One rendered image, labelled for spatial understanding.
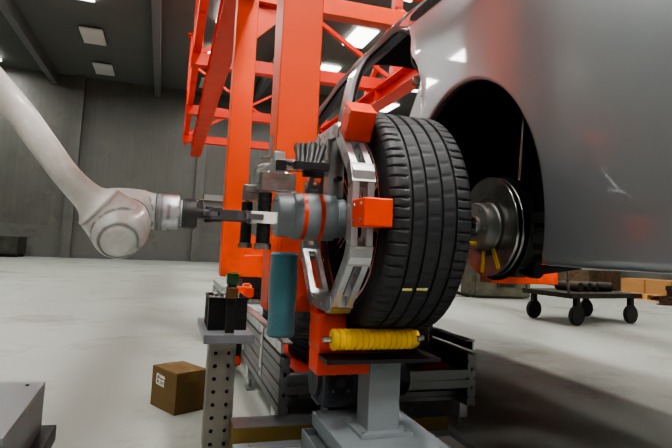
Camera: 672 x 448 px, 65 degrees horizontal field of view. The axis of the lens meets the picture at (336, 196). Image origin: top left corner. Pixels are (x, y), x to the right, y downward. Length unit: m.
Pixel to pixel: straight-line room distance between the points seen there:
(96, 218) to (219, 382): 1.10
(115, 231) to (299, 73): 1.15
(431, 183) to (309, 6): 1.05
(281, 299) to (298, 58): 0.93
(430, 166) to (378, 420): 0.76
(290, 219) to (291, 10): 0.94
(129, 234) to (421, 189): 0.69
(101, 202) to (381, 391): 0.95
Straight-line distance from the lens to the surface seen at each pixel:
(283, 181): 1.36
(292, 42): 2.09
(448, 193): 1.38
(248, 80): 4.05
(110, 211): 1.15
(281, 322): 1.65
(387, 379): 1.64
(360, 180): 1.33
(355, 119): 1.41
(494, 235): 1.70
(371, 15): 4.52
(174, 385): 2.55
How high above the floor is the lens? 0.76
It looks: 6 degrees up
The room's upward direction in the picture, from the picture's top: 2 degrees clockwise
